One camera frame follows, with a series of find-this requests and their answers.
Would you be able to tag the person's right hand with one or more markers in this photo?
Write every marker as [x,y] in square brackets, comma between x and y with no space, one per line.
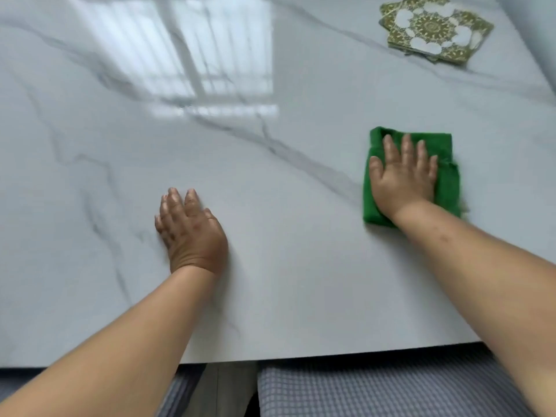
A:
[404,182]

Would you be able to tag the person's left hand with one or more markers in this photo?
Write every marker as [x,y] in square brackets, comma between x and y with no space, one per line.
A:
[195,243]

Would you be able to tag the person's left thumb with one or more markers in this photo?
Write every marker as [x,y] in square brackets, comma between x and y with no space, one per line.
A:
[209,214]

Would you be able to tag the person's right middle finger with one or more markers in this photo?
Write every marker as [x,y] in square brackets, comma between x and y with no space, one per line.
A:
[407,148]

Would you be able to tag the person's left little finger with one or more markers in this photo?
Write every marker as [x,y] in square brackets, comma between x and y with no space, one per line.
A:
[159,225]

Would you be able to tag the person's left middle finger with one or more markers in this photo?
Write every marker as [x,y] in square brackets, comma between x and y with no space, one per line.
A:
[175,198]

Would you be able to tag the person's right little finger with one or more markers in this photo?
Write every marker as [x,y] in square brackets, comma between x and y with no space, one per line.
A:
[432,165]

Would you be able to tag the person's right thumb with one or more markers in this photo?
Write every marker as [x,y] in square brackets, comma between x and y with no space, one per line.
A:
[376,169]

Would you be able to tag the green cleaning cloth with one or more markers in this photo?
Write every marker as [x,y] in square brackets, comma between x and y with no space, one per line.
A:
[447,182]

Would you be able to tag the person's right forearm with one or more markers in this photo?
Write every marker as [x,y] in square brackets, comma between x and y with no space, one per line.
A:
[491,282]

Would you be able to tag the person's left forearm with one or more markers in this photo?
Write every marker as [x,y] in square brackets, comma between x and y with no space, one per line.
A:
[117,343]

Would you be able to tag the green gold patterned coaster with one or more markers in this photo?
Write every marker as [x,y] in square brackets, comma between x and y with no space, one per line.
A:
[438,32]
[402,3]

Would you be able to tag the grey checked trousers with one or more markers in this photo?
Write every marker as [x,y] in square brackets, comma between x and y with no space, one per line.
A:
[382,386]

